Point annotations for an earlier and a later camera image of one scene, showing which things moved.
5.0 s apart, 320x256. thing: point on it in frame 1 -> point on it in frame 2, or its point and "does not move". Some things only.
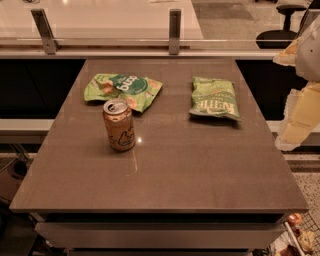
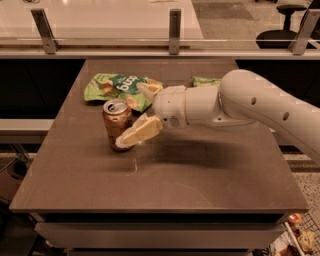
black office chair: [280, 39] does not move
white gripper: [309, 55] -> [170, 106]
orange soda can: [119, 120] does not move
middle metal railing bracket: [174, 31] does not move
